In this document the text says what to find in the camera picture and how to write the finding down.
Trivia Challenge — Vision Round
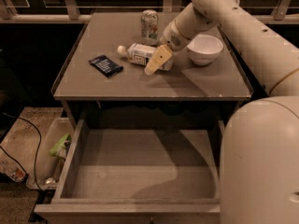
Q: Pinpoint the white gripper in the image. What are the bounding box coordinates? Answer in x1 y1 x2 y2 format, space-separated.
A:
144 20 191 75

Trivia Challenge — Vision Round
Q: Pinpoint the blue plastic bottle white cap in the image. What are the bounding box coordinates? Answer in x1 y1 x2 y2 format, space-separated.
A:
117 42 175 72

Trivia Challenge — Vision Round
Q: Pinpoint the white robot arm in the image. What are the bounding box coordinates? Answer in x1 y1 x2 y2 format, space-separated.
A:
145 0 299 224

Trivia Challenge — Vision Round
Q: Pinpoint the open grey top drawer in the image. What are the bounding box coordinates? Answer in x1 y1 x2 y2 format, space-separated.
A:
36 121 220 224

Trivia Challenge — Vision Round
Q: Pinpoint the white green soda can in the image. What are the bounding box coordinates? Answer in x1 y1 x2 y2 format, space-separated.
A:
140 9 158 46

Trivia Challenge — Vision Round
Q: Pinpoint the white ceramic bowl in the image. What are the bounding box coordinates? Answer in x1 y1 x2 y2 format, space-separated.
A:
187 35 224 66

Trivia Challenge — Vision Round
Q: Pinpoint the dark blue snack packet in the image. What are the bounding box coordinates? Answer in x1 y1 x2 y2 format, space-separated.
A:
89 55 123 77

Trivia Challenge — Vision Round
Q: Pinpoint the grey wooden cabinet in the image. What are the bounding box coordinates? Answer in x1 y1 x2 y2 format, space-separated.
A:
52 12 252 123

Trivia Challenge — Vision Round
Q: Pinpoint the metal railing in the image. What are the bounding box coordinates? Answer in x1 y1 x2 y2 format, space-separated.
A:
0 0 299 24

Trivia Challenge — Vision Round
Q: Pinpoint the green bag in bin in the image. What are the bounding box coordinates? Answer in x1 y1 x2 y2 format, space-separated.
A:
49 133 72 159

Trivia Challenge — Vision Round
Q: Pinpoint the clear plastic bin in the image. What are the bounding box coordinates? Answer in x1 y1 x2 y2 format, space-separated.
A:
26 118 74 189

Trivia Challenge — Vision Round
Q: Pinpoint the small colourful packet on floor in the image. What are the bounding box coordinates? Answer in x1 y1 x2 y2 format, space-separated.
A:
1 161 26 183

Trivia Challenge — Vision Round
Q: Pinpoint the black cable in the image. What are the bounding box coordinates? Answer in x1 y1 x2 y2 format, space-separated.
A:
0 112 45 191

